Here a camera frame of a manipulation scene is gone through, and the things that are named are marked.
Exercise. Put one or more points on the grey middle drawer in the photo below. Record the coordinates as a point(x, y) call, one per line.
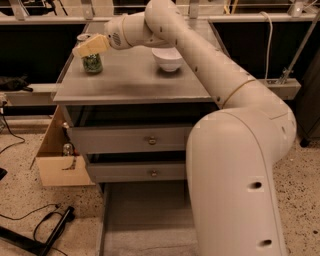
point(137, 171)

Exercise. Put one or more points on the grey top drawer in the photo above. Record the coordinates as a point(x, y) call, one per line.
point(129, 139)

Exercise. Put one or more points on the grey drawer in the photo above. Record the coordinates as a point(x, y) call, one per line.
point(129, 139)
point(146, 219)
point(137, 171)

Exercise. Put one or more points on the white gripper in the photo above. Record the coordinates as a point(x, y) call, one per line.
point(114, 34)

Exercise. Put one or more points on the green soda can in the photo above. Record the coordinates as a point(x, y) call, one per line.
point(92, 64)

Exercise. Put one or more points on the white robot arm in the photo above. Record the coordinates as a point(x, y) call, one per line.
point(231, 152)

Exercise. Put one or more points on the grey bottom drawer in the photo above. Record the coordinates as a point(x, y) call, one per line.
point(146, 219)

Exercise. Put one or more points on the black cloth on rail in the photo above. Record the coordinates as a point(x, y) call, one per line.
point(14, 84)

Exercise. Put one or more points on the small bottle in box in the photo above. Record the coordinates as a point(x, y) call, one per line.
point(67, 149)

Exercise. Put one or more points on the grey drawer cabinet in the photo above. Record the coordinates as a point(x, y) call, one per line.
point(132, 90)

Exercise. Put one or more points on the open cardboard box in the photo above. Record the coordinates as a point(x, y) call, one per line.
point(55, 169)

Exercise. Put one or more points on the white ceramic bowl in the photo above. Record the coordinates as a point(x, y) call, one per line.
point(168, 59)

